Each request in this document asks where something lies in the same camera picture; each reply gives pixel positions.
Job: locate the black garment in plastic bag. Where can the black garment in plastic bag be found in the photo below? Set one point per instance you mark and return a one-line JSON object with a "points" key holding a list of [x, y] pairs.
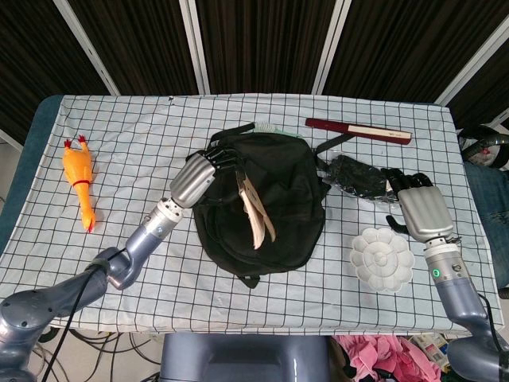
{"points": [[358, 179]]}

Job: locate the blue-grey robot torso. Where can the blue-grey robot torso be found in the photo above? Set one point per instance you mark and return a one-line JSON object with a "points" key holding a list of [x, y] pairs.
{"points": [[246, 358]]}

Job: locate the mint green brush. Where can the mint green brush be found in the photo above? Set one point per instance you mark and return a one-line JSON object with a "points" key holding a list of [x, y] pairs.
{"points": [[268, 128]]}

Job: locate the white flower paint palette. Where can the white flower paint palette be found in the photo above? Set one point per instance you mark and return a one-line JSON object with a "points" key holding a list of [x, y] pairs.
{"points": [[381, 258]]}

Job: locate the orange rubber chicken toy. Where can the orange rubber chicken toy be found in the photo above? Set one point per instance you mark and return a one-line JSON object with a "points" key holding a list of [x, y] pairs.
{"points": [[77, 167]]}

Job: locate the person's blue jeans legs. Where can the person's blue jeans legs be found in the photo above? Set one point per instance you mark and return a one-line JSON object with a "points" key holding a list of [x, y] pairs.
{"points": [[487, 187]]}

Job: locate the maroon folding fan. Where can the maroon folding fan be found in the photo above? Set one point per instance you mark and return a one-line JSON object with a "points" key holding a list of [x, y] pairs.
{"points": [[338, 125]]}

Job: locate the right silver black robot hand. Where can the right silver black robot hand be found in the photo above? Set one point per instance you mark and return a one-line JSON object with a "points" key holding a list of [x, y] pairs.
{"points": [[425, 211]]}

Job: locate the black fabric backpack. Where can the black fabric backpack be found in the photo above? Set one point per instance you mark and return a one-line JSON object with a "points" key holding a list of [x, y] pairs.
{"points": [[286, 191]]}

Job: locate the blue padded table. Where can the blue padded table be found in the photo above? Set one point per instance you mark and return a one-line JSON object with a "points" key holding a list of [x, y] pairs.
{"points": [[28, 159]]}

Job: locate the dark corrugated partition panel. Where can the dark corrugated partition panel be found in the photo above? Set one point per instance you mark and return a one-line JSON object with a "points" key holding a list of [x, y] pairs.
{"points": [[32, 59], [262, 44], [405, 44], [489, 99], [139, 44]]}

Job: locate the white black checked tablecloth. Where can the white black checked tablecloth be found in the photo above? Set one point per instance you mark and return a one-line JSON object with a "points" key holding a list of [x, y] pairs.
{"points": [[139, 139]]}

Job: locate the white partition post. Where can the white partition post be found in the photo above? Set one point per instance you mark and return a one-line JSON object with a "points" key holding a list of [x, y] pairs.
{"points": [[477, 55], [330, 47], [87, 47], [195, 47]]}

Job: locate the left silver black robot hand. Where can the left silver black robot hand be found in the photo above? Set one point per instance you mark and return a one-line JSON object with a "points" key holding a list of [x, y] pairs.
{"points": [[193, 179]]}

